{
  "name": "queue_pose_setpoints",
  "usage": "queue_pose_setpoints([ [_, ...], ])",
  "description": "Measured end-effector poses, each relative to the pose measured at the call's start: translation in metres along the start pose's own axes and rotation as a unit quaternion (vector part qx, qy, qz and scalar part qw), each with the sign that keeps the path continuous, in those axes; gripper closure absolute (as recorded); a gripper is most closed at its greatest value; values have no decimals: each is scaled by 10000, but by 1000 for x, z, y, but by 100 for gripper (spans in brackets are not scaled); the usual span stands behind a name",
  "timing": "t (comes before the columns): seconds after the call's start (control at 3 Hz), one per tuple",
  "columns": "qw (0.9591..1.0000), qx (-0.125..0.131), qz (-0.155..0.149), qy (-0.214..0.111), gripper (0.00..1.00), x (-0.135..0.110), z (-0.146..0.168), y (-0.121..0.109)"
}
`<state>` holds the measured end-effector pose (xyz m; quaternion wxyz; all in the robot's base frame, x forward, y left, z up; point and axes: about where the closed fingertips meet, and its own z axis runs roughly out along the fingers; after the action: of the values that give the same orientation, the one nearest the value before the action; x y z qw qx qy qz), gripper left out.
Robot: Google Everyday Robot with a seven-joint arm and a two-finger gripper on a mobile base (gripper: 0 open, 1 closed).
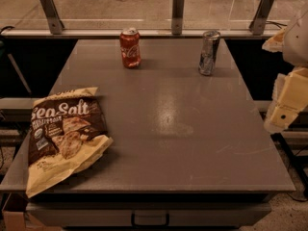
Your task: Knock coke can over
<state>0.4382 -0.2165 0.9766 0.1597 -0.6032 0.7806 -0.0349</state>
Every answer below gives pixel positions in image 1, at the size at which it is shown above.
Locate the grey table drawer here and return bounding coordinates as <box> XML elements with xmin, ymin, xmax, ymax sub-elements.
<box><xmin>26</xmin><ymin>202</ymin><xmax>271</xmax><ymax>228</ymax></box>

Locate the silver black drink can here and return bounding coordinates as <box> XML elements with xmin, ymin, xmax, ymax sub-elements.
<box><xmin>198</xmin><ymin>30</ymin><xmax>220</xmax><ymax>76</ymax></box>

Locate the red coke can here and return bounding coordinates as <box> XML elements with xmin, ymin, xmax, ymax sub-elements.
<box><xmin>119</xmin><ymin>28</ymin><xmax>141</xmax><ymax>68</ymax></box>

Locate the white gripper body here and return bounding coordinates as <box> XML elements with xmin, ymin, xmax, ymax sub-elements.
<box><xmin>283</xmin><ymin>11</ymin><xmax>308</xmax><ymax>66</ymax></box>

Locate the black drawer handle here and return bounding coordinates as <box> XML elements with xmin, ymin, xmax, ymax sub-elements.
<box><xmin>131</xmin><ymin>213</ymin><xmax>169</xmax><ymax>228</ymax></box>

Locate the black cable on ledge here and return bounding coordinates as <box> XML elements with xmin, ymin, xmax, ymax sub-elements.
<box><xmin>265</xmin><ymin>20</ymin><xmax>289</xmax><ymax>29</ymax></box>

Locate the left metal glass bracket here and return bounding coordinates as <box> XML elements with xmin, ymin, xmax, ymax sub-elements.
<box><xmin>39</xmin><ymin>0</ymin><xmax>64</xmax><ymax>35</ymax></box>

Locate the cardboard box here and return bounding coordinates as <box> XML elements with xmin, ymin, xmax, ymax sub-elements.
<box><xmin>1</xmin><ymin>193</ymin><xmax>62</xmax><ymax>231</ymax></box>

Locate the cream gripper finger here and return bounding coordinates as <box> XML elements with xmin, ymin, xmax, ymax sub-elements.
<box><xmin>264</xmin><ymin>67</ymin><xmax>308</xmax><ymax>134</ymax></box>
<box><xmin>262</xmin><ymin>28</ymin><xmax>286</xmax><ymax>53</ymax></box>

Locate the sea salt chips bag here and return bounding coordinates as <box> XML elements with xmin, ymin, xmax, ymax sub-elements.
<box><xmin>26</xmin><ymin>88</ymin><xmax>113</xmax><ymax>197</ymax></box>

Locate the right metal glass bracket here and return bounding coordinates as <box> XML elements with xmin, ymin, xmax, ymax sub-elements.
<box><xmin>249</xmin><ymin>0</ymin><xmax>274</xmax><ymax>36</ymax></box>

